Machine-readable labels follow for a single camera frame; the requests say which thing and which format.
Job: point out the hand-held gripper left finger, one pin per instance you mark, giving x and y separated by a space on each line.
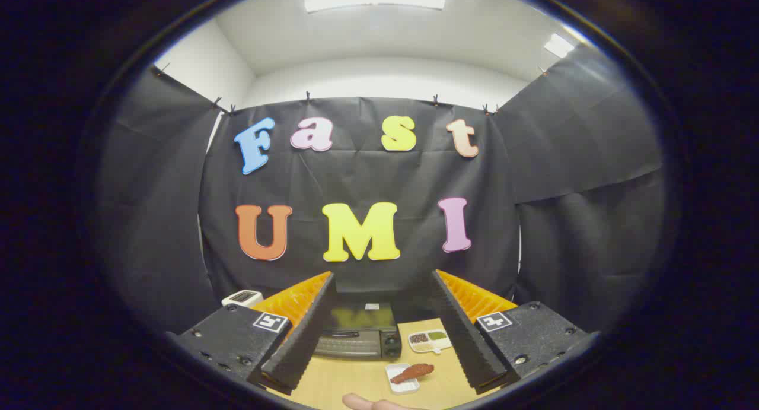
299 345

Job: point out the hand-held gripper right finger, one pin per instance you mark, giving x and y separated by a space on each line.
468 345

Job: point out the black toaster oven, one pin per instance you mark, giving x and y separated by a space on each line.
356 334

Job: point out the brown chicken drumstick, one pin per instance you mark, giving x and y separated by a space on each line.
413 372

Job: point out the white divided plate with beans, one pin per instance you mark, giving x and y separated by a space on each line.
428 341

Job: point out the white plastic appliance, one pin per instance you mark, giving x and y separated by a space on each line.
242 297

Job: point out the white rectangular tray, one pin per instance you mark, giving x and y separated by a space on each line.
405 387

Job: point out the small ceiling light panel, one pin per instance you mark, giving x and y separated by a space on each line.
558 45

